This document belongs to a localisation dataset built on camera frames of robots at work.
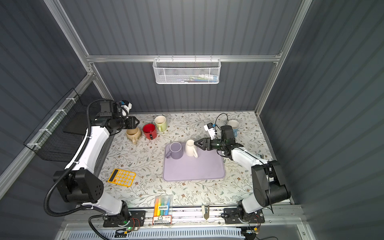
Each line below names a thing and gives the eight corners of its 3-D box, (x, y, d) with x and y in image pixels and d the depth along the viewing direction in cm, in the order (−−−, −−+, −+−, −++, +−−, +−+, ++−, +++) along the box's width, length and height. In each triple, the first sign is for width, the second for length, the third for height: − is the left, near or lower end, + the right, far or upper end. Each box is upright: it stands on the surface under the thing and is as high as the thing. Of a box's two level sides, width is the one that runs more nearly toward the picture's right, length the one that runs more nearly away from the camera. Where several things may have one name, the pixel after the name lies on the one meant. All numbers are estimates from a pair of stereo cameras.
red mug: (143, 142, 105) (140, 135, 99) (147, 130, 112) (144, 123, 106) (155, 142, 105) (153, 135, 99) (158, 130, 112) (155, 123, 106)
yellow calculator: (108, 182, 87) (107, 181, 86) (115, 169, 92) (114, 168, 91) (132, 187, 86) (131, 186, 84) (138, 173, 91) (137, 172, 89)
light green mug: (155, 136, 109) (152, 127, 101) (158, 124, 116) (155, 115, 108) (166, 136, 109) (163, 127, 101) (167, 124, 116) (166, 115, 108)
